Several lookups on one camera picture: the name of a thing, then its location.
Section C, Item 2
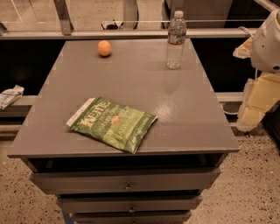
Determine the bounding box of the white cable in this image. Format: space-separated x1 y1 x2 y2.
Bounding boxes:
237 25 254 39

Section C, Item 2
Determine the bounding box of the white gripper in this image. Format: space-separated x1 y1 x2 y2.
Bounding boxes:
233 9 280 132

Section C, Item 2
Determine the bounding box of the grey metal rail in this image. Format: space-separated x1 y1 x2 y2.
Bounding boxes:
0 26 257 40

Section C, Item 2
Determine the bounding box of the orange fruit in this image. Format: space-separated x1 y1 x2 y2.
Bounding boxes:
98 40 112 57

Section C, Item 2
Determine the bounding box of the clear plastic water bottle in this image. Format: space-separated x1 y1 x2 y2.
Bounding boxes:
166 10 186 69

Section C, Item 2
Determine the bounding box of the green jalapeno chip bag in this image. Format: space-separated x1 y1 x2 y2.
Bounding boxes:
66 97 157 153

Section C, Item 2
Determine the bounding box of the top drawer knob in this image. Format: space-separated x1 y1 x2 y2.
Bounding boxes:
124 182 133 192

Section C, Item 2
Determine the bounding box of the grey drawer cabinet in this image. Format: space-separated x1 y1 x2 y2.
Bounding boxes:
8 39 238 224

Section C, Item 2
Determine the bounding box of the drawer knob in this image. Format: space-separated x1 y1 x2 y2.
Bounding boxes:
128 206 136 214
124 182 133 192

